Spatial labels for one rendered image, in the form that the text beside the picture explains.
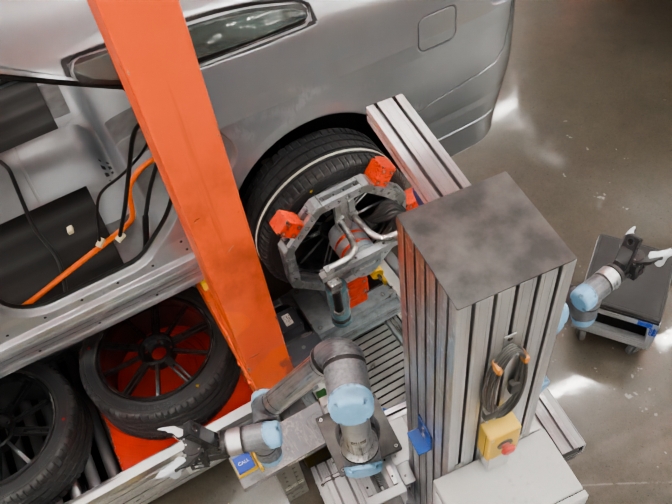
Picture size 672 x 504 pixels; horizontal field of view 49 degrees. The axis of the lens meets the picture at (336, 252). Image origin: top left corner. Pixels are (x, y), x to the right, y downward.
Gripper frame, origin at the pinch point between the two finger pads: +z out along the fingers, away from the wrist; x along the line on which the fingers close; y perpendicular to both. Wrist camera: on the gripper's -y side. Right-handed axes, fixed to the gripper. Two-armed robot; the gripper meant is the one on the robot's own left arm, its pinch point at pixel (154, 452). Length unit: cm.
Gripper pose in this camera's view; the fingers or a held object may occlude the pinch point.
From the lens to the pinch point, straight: 218.2
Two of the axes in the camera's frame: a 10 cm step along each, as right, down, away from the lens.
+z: -9.8, 1.9, 0.0
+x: -1.3, -7.0, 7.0
